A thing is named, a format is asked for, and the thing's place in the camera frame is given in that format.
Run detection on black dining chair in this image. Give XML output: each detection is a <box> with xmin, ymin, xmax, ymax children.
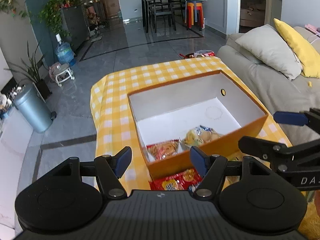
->
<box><xmin>149</xmin><ymin>0</ymin><xmax>176</xmax><ymax>32</ymax></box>

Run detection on yellow cushion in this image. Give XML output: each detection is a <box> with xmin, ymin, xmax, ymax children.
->
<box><xmin>273</xmin><ymin>18</ymin><xmax>320</xmax><ymax>79</ymax></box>

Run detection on beige sofa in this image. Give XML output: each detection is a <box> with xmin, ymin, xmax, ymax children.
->
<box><xmin>216</xmin><ymin>26</ymin><xmax>320</xmax><ymax>147</ymax></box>

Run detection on red Mimi snack bag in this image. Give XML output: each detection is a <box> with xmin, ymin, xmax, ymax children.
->
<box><xmin>146</xmin><ymin>139</ymin><xmax>179</xmax><ymax>160</ymax></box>

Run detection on yellow biscuit packet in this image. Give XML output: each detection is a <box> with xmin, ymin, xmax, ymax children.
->
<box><xmin>181</xmin><ymin>125</ymin><xmax>223</xmax><ymax>147</ymax></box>

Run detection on small white rolling stool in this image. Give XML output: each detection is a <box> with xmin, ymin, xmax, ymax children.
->
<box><xmin>49</xmin><ymin>62</ymin><xmax>75</xmax><ymax>87</ymax></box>

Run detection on stacked coloured plastic stools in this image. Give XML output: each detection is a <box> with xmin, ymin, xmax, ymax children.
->
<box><xmin>184</xmin><ymin>1</ymin><xmax>204</xmax><ymax>31</ymax></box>

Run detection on yellow fuzzy rug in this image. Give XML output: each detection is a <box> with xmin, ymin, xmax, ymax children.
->
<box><xmin>298</xmin><ymin>190</ymin><xmax>320</xmax><ymax>240</ymax></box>

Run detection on red cracker packet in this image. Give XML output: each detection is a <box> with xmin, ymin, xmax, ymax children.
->
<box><xmin>149</xmin><ymin>168</ymin><xmax>202</xmax><ymax>192</ymax></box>

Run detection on beige cushion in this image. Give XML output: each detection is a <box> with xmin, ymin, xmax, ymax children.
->
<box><xmin>235</xmin><ymin>24</ymin><xmax>303</xmax><ymax>80</ymax></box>

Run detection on potted snake plant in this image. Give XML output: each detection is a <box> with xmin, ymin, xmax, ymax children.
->
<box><xmin>4</xmin><ymin>41</ymin><xmax>52</xmax><ymax>101</ymax></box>

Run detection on orange cardboard box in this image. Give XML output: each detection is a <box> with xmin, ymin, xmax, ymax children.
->
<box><xmin>127</xmin><ymin>70</ymin><xmax>268</xmax><ymax>180</ymax></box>

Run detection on trailing green pothos plant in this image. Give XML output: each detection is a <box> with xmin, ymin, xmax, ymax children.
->
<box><xmin>37</xmin><ymin>0</ymin><xmax>73</xmax><ymax>37</ymax></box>

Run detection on grey metal trash can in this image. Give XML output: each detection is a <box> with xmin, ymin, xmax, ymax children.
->
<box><xmin>13</xmin><ymin>83</ymin><xmax>57</xmax><ymax>133</ymax></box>

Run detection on dark grey cabinet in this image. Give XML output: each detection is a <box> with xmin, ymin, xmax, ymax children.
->
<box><xmin>60</xmin><ymin>5</ymin><xmax>88</xmax><ymax>52</ymax></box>

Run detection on blue water jug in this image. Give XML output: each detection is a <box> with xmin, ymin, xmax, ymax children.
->
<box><xmin>55</xmin><ymin>34</ymin><xmax>76</xmax><ymax>66</ymax></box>

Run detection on red basket on floor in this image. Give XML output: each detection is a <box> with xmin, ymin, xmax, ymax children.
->
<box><xmin>179</xmin><ymin>50</ymin><xmax>215</xmax><ymax>59</ymax></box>

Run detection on dark dining table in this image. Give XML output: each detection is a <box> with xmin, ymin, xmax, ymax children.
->
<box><xmin>139</xmin><ymin>0</ymin><xmax>208</xmax><ymax>34</ymax></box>

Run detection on yellow checkered tablecloth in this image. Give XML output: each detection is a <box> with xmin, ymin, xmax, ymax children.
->
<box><xmin>90</xmin><ymin>56</ymin><xmax>290</xmax><ymax>192</ymax></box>

